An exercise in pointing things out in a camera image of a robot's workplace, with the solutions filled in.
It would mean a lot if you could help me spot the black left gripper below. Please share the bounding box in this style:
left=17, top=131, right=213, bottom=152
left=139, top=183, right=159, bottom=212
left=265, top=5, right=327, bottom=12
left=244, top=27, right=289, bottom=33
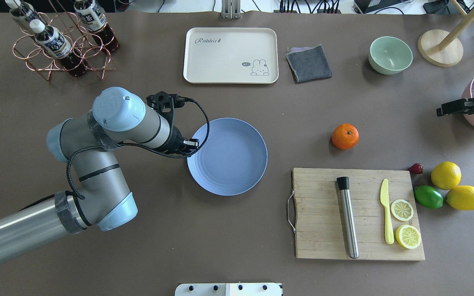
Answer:
left=165, top=127, right=200, bottom=156

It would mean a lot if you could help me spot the blue round plate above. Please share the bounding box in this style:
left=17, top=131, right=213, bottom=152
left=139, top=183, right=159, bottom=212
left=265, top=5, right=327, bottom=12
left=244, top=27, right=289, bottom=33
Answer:
left=187, top=118, right=268, bottom=196

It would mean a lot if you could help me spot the orange mandarin fruit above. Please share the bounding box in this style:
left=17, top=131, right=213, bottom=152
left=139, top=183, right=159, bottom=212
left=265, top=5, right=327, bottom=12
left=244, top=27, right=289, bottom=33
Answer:
left=331, top=123, right=360, bottom=150

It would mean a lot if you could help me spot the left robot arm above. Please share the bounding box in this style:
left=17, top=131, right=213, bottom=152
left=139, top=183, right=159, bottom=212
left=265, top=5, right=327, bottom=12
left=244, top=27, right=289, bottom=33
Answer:
left=0, top=87, right=203, bottom=264

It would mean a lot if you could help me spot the upper whole lemon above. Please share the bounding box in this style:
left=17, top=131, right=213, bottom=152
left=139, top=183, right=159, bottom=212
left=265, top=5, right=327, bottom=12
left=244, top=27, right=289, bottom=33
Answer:
left=431, top=162, right=462, bottom=190

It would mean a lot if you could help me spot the whole lemon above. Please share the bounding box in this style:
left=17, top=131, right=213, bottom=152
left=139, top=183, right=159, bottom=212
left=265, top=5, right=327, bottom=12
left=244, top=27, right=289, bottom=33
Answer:
left=446, top=185, right=474, bottom=210
left=431, top=162, right=462, bottom=190

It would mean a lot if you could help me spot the red strawberry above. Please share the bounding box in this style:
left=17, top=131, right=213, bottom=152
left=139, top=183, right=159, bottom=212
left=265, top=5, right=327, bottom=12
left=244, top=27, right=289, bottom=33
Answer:
left=408, top=163, right=423, bottom=175

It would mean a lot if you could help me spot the lower whole lemon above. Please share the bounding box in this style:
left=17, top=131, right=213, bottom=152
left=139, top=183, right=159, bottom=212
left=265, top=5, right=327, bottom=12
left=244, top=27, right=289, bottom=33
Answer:
left=446, top=185, right=474, bottom=210

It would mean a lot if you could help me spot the green bowl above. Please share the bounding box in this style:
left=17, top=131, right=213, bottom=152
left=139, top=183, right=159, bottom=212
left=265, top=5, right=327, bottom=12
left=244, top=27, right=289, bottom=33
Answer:
left=368, top=36, right=413, bottom=75

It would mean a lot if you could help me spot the green lime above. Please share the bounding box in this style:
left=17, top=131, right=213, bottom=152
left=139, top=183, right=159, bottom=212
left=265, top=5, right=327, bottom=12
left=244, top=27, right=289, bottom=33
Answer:
left=414, top=185, right=444, bottom=209

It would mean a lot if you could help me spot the cream rabbit tray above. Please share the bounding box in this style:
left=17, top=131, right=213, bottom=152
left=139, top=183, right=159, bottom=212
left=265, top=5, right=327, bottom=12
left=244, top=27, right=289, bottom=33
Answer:
left=183, top=28, right=279, bottom=84

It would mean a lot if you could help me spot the yellow plastic knife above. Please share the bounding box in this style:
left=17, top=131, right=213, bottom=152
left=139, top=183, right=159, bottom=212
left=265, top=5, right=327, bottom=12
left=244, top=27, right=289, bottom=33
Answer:
left=380, top=178, right=395, bottom=244

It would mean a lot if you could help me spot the upper lemon slice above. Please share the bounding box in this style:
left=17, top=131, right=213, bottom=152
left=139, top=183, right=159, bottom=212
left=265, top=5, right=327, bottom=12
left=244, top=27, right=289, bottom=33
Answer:
left=390, top=199, right=414, bottom=222

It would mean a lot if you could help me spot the lemon slice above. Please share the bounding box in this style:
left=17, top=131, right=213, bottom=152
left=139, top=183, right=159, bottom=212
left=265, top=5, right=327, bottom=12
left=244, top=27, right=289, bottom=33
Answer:
left=390, top=199, right=414, bottom=222
left=395, top=225, right=422, bottom=250

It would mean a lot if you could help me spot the lower lemon slice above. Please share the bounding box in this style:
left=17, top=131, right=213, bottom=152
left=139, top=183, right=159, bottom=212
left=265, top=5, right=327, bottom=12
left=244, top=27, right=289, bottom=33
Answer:
left=395, top=225, right=422, bottom=250

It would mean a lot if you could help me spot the grey folded cloth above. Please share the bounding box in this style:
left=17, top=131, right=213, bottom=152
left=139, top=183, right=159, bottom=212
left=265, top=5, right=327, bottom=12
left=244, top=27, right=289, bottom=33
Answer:
left=286, top=44, right=332, bottom=83

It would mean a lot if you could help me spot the steel muddler black tip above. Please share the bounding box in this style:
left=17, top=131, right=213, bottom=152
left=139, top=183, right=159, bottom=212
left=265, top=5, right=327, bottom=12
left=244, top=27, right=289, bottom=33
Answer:
left=337, top=176, right=360, bottom=260

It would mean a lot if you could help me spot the right dark drink bottle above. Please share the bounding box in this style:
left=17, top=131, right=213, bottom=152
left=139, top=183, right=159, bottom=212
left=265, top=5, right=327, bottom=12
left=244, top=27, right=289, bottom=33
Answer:
left=74, top=0, right=120, bottom=53

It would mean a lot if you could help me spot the dark drink bottle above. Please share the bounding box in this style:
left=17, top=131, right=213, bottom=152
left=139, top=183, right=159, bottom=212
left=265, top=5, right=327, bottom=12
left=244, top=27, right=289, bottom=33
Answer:
left=74, top=0, right=120, bottom=53
left=5, top=0, right=46, bottom=32
left=29, top=19, right=87, bottom=77

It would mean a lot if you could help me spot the middle dark drink bottle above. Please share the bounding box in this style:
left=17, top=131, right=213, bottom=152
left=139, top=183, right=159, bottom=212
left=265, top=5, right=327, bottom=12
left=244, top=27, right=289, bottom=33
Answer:
left=29, top=19, right=87, bottom=77

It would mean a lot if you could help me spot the left dark drink bottle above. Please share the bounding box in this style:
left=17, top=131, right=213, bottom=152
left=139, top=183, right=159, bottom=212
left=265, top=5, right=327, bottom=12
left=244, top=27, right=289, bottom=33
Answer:
left=5, top=0, right=46, bottom=32

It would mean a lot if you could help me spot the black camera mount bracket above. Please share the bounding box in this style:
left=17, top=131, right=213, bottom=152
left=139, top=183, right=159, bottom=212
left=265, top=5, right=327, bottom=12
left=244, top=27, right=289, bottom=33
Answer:
left=146, top=91, right=186, bottom=126

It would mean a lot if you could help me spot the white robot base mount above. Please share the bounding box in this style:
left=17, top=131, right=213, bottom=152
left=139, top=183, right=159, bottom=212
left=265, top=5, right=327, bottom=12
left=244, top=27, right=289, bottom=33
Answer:
left=174, top=282, right=283, bottom=296

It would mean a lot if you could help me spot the copper wire bottle rack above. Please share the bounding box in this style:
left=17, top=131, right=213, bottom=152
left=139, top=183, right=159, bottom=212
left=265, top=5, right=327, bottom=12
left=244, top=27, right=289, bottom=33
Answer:
left=12, top=0, right=117, bottom=81

